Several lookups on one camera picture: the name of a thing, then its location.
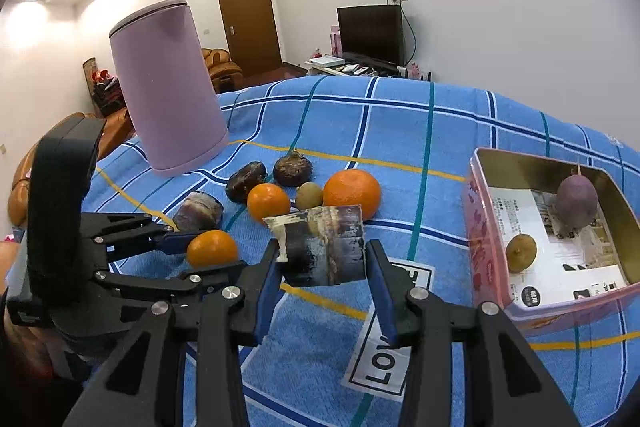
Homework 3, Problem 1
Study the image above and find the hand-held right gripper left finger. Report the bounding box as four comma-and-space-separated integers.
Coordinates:
62, 237, 282, 427

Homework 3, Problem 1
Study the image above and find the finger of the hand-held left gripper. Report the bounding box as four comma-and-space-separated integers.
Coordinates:
94, 259, 249, 303
80, 213, 194, 261

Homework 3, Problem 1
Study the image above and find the dark shelf with red items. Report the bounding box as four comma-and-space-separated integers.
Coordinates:
82, 57, 124, 118

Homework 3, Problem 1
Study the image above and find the large orange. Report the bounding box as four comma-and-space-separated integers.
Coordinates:
322, 168, 382, 223

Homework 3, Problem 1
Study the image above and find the printed paper sheet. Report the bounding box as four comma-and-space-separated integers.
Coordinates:
487, 187, 633, 308

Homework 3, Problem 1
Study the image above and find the dark round fruit with stem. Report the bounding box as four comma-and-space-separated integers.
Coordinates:
273, 150, 314, 188

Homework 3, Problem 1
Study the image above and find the brown leather sofa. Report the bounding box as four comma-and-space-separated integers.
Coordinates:
7, 109, 137, 228

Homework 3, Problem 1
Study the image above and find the black television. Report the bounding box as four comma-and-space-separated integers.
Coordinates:
336, 4, 405, 68

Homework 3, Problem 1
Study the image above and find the dark brown oval fruit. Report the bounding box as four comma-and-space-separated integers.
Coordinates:
225, 161, 267, 204

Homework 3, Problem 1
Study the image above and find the white flat box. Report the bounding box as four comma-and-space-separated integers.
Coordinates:
306, 55, 346, 70

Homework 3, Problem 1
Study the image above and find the small orange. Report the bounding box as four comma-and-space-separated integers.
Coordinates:
247, 183, 292, 225
186, 229, 239, 269

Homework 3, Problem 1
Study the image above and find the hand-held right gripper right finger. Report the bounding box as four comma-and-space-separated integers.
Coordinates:
365, 239, 581, 427

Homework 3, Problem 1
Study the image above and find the purple electric kettle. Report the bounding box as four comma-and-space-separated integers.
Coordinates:
108, 0, 231, 178

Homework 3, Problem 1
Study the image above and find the blue plaid blanket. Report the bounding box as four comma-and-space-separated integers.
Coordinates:
75, 75, 640, 427

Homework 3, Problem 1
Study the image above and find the dark sugarcane piece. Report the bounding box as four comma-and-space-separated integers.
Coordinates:
172, 191, 224, 233
262, 204, 368, 288

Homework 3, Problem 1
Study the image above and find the pink tin box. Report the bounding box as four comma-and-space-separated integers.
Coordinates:
462, 148, 640, 333

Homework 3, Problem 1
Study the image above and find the white television stand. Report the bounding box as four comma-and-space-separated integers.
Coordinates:
305, 57, 432, 82

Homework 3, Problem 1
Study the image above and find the small brown round fruit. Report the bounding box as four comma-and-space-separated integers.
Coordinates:
505, 233, 538, 274

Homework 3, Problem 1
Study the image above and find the purple fruit with stem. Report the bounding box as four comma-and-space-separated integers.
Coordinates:
555, 162, 600, 228

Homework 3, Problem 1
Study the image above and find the brown wooden door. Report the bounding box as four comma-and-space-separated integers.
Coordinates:
215, 0, 283, 78

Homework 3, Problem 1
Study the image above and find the dark power cable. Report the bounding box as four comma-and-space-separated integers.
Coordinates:
387, 0, 421, 66

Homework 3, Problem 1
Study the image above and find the brown kiwi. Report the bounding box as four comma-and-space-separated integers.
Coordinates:
295, 182, 325, 211

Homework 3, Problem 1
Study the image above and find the brown leather armchair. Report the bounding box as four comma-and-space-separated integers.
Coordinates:
201, 48, 244, 94

